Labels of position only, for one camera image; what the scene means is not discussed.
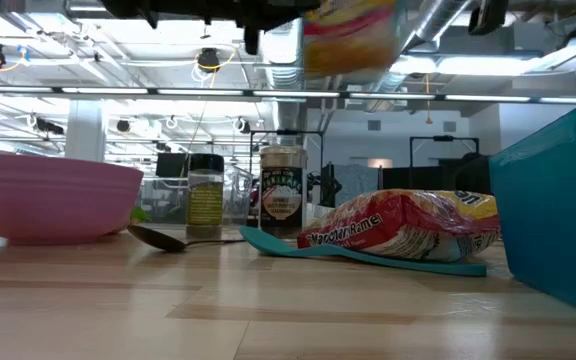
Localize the person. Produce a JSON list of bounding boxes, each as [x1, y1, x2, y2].
[[454, 152, 492, 197]]

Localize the black background monitor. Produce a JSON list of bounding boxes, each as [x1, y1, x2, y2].
[[155, 152, 190, 179]]

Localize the teal silicone spatula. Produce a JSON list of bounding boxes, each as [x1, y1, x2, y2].
[[238, 225, 488, 278]]

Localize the long ceiling light strip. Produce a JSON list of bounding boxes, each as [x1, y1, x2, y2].
[[0, 84, 576, 105]]

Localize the wide silver ventilation duct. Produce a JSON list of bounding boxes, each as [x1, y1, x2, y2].
[[253, 19, 314, 146]]

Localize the black spoon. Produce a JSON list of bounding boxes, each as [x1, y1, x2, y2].
[[126, 224, 247, 254]]

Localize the white pillar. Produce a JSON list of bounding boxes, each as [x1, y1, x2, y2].
[[64, 99, 107, 163]]

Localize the teal plastic bin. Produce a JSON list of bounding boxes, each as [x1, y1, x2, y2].
[[488, 97, 576, 323]]

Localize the pink plastic bowl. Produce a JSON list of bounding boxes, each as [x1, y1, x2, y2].
[[0, 153, 145, 247]]

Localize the blue edged ramen noodle pack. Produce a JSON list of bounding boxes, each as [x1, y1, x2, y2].
[[301, 0, 402, 85]]

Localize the red ramen noodle pack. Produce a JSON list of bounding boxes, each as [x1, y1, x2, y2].
[[296, 188, 502, 264]]

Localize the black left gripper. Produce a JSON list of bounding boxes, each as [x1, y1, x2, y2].
[[227, 0, 319, 57]]

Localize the tan-lid furikake seasoning jar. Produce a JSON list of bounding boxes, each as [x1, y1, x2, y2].
[[258, 145, 310, 241]]

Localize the grey blue cloth panel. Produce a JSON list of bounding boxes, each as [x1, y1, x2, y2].
[[331, 163, 381, 210]]

